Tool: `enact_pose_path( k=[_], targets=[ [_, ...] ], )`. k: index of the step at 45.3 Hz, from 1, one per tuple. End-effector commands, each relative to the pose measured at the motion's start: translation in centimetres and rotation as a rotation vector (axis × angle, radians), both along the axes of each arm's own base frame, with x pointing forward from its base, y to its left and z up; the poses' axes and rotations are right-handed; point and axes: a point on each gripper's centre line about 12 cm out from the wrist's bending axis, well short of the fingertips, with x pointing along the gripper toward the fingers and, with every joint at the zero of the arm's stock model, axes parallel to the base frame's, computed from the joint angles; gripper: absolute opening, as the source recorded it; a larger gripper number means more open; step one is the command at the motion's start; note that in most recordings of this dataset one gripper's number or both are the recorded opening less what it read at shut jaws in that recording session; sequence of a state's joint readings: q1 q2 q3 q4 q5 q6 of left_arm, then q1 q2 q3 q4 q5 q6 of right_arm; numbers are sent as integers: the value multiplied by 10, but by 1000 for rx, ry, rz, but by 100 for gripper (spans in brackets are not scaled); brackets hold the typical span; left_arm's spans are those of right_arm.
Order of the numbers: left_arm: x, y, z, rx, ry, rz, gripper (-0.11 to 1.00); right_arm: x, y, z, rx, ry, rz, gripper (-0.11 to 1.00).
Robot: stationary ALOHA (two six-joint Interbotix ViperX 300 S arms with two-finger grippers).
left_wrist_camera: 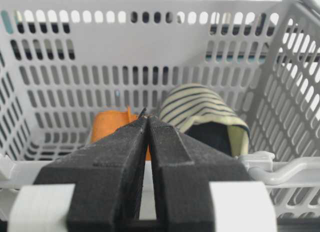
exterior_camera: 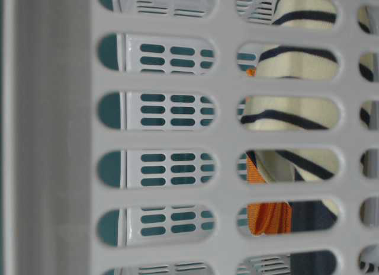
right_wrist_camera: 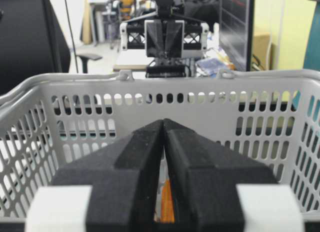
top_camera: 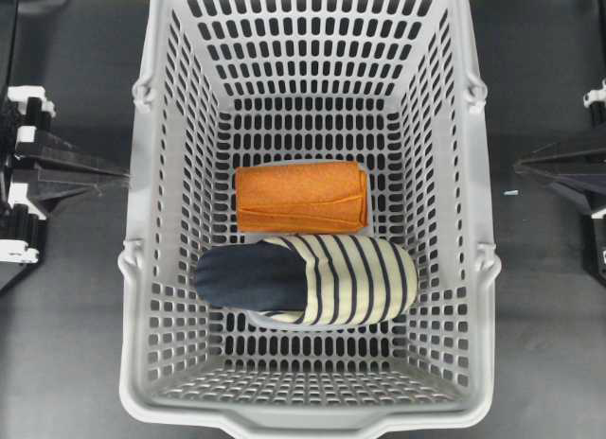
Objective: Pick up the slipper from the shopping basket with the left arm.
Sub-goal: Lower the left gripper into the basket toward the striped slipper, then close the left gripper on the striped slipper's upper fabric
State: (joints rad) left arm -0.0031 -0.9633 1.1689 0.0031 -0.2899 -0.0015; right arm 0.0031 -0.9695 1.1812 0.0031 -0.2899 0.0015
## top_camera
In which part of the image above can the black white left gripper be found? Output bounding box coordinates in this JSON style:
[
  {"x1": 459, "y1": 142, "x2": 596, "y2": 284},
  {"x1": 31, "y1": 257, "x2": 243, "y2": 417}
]
[{"x1": 1, "y1": 85, "x2": 130, "y2": 264}]

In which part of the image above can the folded orange cloth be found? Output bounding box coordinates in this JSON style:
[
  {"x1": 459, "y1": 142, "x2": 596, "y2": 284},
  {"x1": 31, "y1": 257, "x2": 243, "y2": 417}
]
[{"x1": 235, "y1": 161, "x2": 370, "y2": 235}]

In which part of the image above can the striped cream navy slipper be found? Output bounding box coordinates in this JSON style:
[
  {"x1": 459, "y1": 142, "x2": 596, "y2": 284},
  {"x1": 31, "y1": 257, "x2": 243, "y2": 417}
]
[{"x1": 193, "y1": 235, "x2": 419, "y2": 329}]

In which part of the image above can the grey plastic shopping basket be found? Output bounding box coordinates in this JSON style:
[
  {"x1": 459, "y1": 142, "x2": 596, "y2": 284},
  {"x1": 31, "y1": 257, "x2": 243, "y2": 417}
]
[{"x1": 118, "y1": 0, "x2": 501, "y2": 438}]

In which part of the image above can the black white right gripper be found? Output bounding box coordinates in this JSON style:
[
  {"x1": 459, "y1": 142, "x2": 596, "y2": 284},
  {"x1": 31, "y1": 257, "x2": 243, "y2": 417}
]
[{"x1": 514, "y1": 79, "x2": 606, "y2": 289}]

